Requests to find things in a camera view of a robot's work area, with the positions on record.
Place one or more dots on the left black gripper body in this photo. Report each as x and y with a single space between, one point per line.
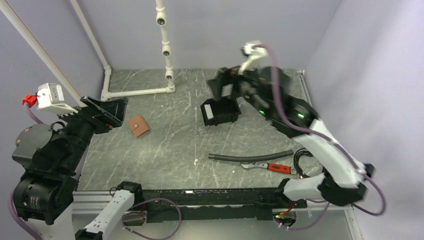
81 126

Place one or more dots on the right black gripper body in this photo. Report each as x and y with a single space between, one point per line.
248 82

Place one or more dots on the brown leather card holder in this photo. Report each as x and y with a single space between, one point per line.
138 126

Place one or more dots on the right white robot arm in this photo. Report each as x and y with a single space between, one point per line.
342 181

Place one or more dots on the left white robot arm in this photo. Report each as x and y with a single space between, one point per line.
42 201

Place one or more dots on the black plastic card tray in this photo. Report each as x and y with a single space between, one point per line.
225 110

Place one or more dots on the white cards in tray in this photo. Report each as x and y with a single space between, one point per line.
208 111

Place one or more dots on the white pvc pipe frame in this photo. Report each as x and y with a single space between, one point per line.
28 36

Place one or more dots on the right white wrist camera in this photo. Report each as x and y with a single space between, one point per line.
254 56

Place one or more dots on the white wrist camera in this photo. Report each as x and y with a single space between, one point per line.
50 98
254 56

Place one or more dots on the aluminium frame rail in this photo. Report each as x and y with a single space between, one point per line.
298 88

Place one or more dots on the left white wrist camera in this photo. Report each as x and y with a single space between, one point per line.
50 98

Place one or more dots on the red handled pruning shears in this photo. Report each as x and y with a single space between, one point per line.
278 168

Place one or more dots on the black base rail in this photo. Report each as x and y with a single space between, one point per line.
162 205

